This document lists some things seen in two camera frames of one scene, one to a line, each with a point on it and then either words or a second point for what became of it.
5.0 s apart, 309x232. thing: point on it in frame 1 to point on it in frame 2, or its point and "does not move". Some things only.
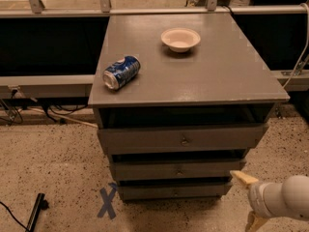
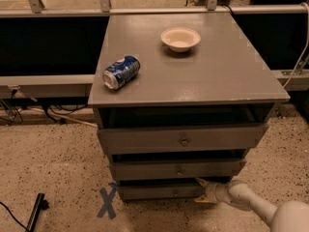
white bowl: x=180 y=40 does not move
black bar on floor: x=41 y=204 does not move
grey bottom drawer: x=173 y=190 does not move
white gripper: x=256 y=197 to x=213 y=190
